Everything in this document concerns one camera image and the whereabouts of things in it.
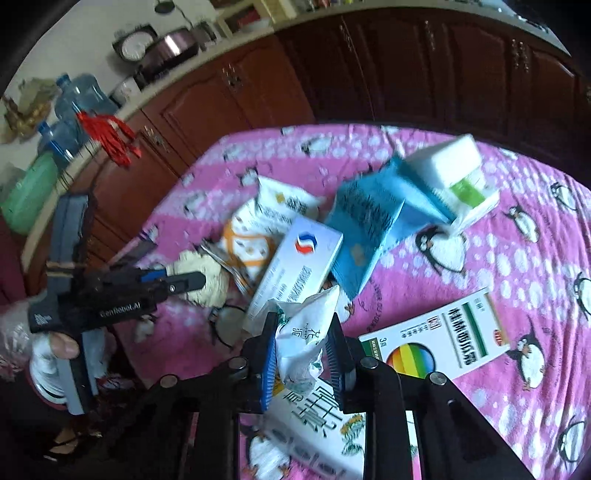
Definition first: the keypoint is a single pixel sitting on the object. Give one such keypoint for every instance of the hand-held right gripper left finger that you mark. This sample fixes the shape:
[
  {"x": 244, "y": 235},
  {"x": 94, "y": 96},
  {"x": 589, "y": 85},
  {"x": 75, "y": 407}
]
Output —
[{"x": 270, "y": 369}]

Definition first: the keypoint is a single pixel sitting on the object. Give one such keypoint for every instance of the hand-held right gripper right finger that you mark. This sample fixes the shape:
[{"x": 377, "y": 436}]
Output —
[{"x": 334, "y": 369}]

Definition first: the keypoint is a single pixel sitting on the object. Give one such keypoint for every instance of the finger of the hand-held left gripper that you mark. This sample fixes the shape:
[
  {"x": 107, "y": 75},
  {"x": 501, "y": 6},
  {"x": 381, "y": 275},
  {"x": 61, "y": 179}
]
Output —
[
  {"x": 138, "y": 275},
  {"x": 184, "y": 282}
]

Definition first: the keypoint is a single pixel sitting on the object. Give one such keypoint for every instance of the white tissue packet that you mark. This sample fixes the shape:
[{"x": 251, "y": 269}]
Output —
[{"x": 302, "y": 337}]

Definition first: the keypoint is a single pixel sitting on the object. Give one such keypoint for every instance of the white green-striped medicine box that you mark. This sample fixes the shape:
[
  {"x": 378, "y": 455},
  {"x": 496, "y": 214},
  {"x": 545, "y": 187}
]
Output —
[{"x": 438, "y": 337}]

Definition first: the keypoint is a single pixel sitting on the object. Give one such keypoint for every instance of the person's left hand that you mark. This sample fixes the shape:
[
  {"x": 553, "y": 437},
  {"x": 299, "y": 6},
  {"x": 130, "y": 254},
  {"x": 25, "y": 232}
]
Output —
[{"x": 63, "y": 346}]

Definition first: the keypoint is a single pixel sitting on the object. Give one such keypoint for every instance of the beige crumpled paper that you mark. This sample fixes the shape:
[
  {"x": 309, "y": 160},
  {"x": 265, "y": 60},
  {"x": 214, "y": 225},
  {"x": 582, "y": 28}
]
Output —
[{"x": 203, "y": 277}]

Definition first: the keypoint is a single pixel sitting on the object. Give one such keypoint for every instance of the white box green leaf print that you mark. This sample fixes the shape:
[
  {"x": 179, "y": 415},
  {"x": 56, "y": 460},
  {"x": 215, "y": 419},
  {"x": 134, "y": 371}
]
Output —
[{"x": 314, "y": 420}]

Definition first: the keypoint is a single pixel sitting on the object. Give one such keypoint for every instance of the orange and white snack bag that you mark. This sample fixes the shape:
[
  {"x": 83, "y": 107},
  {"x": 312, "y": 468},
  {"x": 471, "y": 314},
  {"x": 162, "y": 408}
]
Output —
[{"x": 247, "y": 244}]

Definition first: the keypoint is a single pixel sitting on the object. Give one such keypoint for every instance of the white box red-blue logo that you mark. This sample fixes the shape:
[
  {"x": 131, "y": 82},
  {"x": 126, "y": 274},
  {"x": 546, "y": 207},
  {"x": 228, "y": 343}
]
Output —
[{"x": 295, "y": 263}]

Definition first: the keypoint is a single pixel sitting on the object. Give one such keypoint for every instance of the green plastic container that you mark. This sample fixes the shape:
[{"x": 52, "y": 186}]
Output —
[{"x": 27, "y": 191}]

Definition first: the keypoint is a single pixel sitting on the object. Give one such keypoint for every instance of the white crumpled snack bag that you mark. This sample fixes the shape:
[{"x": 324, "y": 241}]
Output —
[{"x": 284, "y": 198}]

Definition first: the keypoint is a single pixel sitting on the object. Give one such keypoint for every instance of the red tassel ornament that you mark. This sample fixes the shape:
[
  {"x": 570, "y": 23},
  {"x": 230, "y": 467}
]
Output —
[{"x": 111, "y": 134}]

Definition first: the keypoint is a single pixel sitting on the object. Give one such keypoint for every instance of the blue paper packet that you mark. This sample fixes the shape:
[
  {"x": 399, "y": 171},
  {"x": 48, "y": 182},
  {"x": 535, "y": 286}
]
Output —
[{"x": 369, "y": 221}]

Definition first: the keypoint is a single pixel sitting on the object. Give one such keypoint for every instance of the small blue water bottle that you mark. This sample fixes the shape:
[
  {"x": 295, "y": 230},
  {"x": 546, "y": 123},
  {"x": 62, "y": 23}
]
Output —
[{"x": 60, "y": 138}]

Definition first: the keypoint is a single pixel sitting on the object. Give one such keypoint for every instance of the pink penguin printed blanket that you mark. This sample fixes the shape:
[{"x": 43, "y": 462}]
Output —
[{"x": 485, "y": 277}]

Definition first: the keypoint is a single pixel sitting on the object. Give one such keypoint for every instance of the large blue water bottle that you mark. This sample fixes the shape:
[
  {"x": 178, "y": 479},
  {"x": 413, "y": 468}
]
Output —
[{"x": 83, "y": 97}]

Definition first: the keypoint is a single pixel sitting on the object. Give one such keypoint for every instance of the golden ornament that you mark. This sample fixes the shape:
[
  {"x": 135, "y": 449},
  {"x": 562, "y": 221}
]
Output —
[{"x": 25, "y": 115}]

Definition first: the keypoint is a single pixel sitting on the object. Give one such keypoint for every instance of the white packet green label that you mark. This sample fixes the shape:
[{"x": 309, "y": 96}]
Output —
[{"x": 471, "y": 198}]

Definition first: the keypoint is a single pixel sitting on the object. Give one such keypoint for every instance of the metal basin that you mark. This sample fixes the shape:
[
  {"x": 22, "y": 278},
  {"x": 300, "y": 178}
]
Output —
[{"x": 168, "y": 48}]

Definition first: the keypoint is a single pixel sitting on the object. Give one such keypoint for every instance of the white foam block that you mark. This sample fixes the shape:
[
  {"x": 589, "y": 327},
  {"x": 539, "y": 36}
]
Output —
[{"x": 443, "y": 159}]

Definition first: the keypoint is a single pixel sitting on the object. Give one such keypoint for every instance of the dark wooden cabinets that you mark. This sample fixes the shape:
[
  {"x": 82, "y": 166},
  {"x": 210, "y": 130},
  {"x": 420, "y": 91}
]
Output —
[{"x": 369, "y": 69}]

